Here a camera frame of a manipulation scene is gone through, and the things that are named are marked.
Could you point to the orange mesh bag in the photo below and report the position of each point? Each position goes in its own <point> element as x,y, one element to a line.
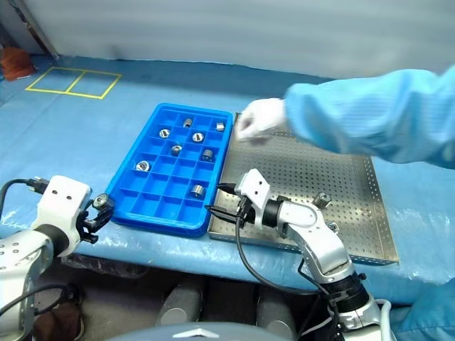
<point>14,64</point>

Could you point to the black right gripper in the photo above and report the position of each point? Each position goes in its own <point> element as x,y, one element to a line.
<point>245,213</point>

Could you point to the blue sleeved person forearm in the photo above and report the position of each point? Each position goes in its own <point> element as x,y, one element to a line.
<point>355,113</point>

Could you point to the blue cleanroom coat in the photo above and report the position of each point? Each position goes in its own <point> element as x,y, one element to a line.
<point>430,312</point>

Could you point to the blue compartment tray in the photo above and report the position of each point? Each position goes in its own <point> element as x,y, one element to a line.
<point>160,199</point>

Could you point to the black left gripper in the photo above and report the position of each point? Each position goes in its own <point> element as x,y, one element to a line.
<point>89,227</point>

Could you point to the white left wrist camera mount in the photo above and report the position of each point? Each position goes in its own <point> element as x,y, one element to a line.
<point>60,202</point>

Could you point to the white gloved person hand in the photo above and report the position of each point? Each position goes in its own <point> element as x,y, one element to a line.
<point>263,119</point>

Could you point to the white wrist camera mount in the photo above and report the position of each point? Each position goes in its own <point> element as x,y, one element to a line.
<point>254,186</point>
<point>60,202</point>

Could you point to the brown bag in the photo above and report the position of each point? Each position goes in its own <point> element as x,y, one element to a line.
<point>60,319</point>

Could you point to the metal nut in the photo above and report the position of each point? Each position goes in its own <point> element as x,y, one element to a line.
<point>197,190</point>

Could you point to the grey metal frame rail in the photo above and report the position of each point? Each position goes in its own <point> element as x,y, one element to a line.
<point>37,30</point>

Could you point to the perforated metal tray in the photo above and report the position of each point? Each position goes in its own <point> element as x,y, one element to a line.
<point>302,170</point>

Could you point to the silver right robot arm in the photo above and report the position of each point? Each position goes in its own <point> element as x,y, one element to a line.
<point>320,241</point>

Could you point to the grey robot torso dome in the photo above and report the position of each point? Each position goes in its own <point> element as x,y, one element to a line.
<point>206,334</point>

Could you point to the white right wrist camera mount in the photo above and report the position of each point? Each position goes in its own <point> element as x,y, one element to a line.
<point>254,186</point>

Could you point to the yellow tape double square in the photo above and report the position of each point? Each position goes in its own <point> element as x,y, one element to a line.
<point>73,93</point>

